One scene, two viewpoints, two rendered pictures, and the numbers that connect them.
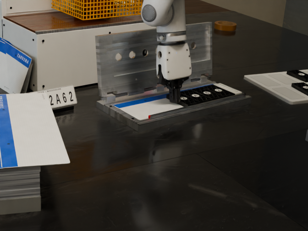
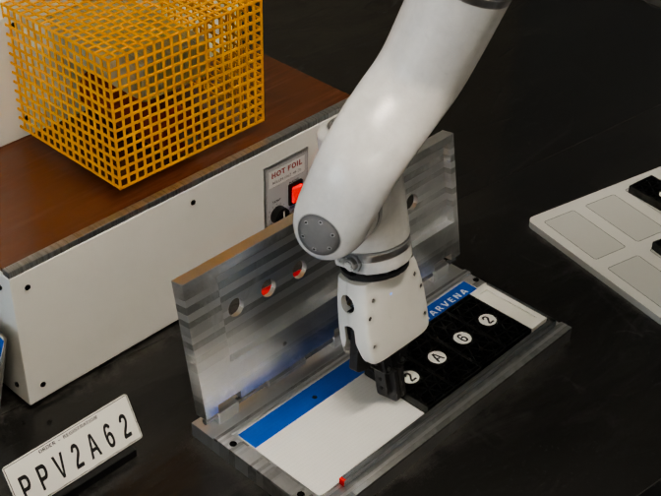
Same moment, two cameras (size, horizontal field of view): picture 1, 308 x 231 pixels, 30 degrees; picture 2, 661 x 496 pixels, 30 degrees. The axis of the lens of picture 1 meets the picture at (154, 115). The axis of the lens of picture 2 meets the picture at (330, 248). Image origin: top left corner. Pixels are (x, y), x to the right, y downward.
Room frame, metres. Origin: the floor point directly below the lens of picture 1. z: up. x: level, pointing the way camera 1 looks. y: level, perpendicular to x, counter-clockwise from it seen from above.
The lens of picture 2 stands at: (0.55, 0.13, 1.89)
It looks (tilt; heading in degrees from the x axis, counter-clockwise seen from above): 36 degrees down; 354
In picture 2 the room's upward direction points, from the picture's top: 1 degrees clockwise
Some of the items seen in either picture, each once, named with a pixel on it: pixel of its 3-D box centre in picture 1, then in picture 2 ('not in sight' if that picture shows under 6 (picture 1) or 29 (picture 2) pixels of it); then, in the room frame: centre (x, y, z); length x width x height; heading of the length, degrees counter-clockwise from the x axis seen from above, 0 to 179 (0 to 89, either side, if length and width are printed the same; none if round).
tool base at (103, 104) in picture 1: (176, 100); (390, 374); (1.62, -0.06, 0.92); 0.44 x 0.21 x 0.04; 130
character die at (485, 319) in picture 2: (218, 91); (487, 323); (1.70, -0.19, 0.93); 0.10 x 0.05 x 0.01; 40
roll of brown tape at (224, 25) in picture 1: (225, 25); not in sight; (2.70, -0.31, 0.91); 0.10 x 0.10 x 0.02
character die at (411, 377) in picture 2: (183, 100); (409, 380); (1.60, -0.08, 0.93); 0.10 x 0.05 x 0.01; 40
